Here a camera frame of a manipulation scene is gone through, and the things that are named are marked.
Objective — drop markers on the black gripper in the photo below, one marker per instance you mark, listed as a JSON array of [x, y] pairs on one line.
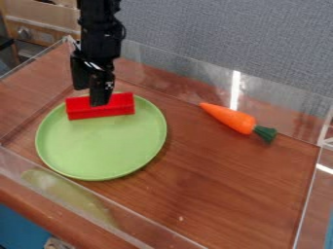
[[94, 56]]

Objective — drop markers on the red rectangular block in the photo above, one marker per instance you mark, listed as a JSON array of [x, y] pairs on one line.
[[119, 106]]

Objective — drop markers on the green round plate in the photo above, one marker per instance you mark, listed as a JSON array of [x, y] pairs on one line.
[[103, 148]]

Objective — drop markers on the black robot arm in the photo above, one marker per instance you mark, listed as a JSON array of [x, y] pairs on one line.
[[96, 10]]

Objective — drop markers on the cardboard box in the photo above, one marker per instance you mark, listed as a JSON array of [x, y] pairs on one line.
[[56, 13]]

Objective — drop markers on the clear acrylic tray walls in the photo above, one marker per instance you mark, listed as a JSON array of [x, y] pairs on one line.
[[219, 190]]

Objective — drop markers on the orange toy carrot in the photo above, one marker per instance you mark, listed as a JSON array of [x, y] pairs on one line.
[[239, 121]]

